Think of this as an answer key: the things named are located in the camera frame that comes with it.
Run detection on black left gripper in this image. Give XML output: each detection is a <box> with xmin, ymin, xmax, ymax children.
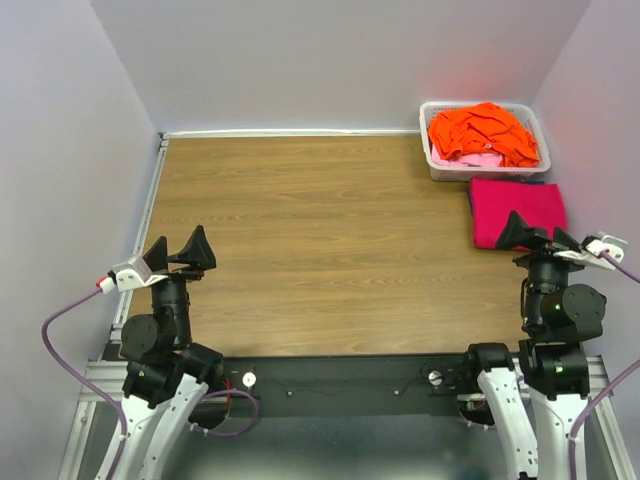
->
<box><xmin>142</xmin><ymin>224</ymin><xmax>216</xmax><ymax>345</ymax></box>

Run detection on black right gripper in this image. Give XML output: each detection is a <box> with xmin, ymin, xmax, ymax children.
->
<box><xmin>495</xmin><ymin>207</ymin><xmax>596</xmax><ymax>328</ymax></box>

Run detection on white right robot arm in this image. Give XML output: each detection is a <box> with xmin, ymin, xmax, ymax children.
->
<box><xmin>188</xmin><ymin>212</ymin><xmax>607</xmax><ymax>479</ymax></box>

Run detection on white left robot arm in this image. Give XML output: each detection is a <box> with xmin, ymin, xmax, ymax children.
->
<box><xmin>96</xmin><ymin>225</ymin><xmax>223</xmax><ymax>479</ymax></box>

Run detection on folded blue t shirt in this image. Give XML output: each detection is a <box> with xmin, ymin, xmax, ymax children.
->
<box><xmin>467</xmin><ymin>178</ymin><xmax>548</xmax><ymax>218</ymax></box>

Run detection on light pink t shirt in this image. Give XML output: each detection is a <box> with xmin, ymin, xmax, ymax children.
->
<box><xmin>431</xmin><ymin>148</ymin><xmax>503</xmax><ymax>168</ymax></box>

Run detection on white plastic laundry basket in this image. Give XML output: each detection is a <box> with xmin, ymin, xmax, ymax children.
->
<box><xmin>419</xmin><ymin>101</ymin><xmax>551</xmax><ymax>181</ymax></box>

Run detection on orange t shirt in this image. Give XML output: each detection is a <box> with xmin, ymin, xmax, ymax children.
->
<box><xmin>427</xmin><ymin>102</ymin><xmax>540</xmax><ymax>168</ymax></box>

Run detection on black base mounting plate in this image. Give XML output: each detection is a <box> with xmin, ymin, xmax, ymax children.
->
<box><xmin>224</xmin><ymin>353</ymin><xmax>480</xmax><ymax>418</ymax></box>

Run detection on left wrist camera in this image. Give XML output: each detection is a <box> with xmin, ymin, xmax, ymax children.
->
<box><xmin>96</xmin><ymin>256</ymin><xmax>168</xmax><ymax>294</ymax></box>

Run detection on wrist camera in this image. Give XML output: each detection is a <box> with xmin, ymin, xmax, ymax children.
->
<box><xmin>96</xmin><ymin>256</ymin><xmax>168</xmax><ymax>294</ymax></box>
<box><xmin>553</xmin><ymin>232</ymin><xmax>629</xmax><ymax>271</ymax></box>

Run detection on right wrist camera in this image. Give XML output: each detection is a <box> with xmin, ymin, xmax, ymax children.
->
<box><xmin>553</xmin><ymin>232</ymin><xmax>629</xmax><ymax>271</ymax></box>

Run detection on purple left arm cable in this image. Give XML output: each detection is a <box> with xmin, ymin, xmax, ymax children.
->
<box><xmin>40</xmin><ymin>287</ymin><xmax>260</xmax><ymax>480</ymax></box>

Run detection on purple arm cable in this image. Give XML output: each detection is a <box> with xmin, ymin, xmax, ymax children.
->
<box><xmin>40</xmin><ymin>287</ymin><xmax>260</xmax><ymax>480</ymax></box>
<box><xmin>462</xmin><ymin>249</ymin><xmax>640</xmax><ymax>480</ymax></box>

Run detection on aluminium front frame rail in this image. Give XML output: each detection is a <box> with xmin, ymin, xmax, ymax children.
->
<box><xmin>79</xmin><ymin>357</ymin><xmax>609</xmax><ymax>402</ymax></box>

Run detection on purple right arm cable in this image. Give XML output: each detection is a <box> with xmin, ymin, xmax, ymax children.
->
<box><xmin>462</xmin><ymin>249</ymin><xmax>640</xmax><ymax>480</ymax></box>

